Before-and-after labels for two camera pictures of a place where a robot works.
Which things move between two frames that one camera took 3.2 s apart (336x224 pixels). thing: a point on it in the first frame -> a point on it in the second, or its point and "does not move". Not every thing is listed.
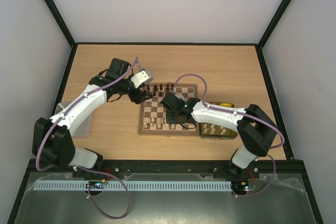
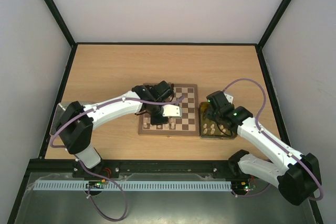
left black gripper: [138, 96] -> [155, 121]
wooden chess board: [152, 115] does not move
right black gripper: [172, 115] -> [210, 112]
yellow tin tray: [217, 131] does not move
